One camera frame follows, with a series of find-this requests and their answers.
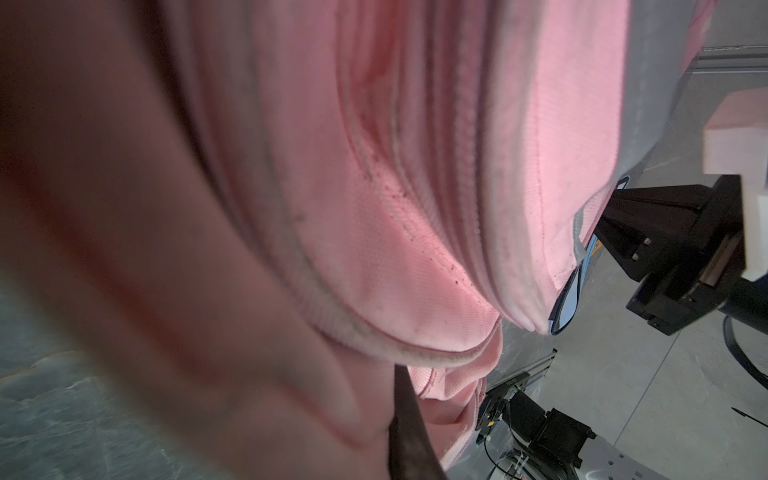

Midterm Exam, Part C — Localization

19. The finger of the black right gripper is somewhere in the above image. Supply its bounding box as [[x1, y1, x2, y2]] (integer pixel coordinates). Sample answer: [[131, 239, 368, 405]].
[[595, 185, 711, 282]]

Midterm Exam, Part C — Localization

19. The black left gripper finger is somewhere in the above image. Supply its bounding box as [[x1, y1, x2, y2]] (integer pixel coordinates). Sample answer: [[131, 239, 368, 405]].
[[388, 365, 447, 480]]

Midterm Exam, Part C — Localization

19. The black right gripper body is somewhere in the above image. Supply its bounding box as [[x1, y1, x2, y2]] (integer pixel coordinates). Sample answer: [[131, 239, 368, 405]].
[[626, 175, 767, 335]]

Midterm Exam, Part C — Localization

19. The blue pencil case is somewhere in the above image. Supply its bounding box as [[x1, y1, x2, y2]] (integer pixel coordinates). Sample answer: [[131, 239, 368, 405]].
[[549, 197, 610, 336]]

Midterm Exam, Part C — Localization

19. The pink school backpack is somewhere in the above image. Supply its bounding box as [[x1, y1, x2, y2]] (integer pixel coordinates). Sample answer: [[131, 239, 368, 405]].
[[1, 1, 715, 479]]

